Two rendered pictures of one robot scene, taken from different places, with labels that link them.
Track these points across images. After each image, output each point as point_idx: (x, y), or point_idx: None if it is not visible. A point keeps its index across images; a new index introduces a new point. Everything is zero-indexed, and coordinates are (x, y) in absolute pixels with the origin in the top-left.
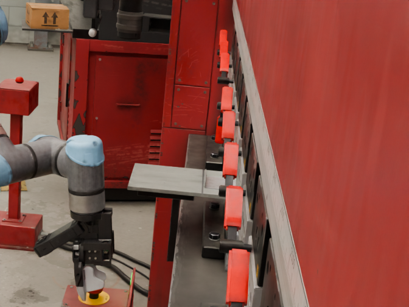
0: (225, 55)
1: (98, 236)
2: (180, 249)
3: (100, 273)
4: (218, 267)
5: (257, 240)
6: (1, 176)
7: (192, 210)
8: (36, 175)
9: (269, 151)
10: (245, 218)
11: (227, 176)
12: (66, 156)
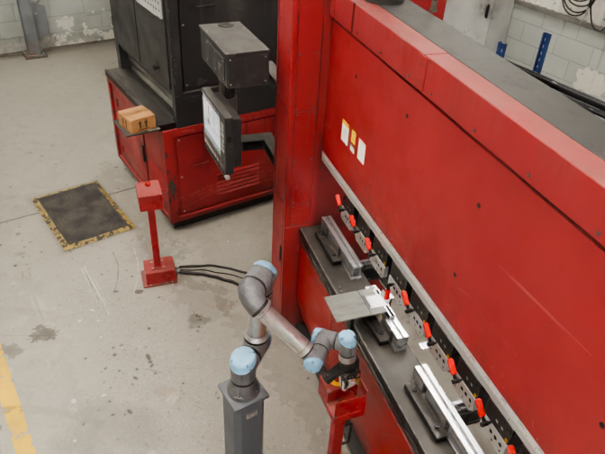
0: (367, 240)
1: (353, 367)
2: (366, 342)
3: None
4: (391, 350)
5: (500, 426)
6: (320, 367)
7: None
8: None
9: (506, 404)
10: (470, 395)
11: (454, 375)
12: (339, 344)
